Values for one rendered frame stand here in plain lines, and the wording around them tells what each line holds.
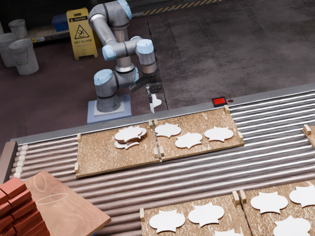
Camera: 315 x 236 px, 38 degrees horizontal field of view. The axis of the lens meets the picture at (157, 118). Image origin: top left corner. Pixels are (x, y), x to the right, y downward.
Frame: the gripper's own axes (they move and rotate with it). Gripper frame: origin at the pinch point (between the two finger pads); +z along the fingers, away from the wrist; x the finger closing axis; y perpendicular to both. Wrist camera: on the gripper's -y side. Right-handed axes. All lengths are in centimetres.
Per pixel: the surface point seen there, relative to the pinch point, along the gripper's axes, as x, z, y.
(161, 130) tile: -2.3, 13.9, 3.2
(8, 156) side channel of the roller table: 1, 15, -78
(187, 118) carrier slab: 6.0, 14.9, 18.3
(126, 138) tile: -9.3, 10.6, -15.0
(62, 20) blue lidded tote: 422, 80, -94
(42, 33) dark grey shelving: 431, 97, -127
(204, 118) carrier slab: 2.7, 14.8, 27.2
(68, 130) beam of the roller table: 21, 18, -48
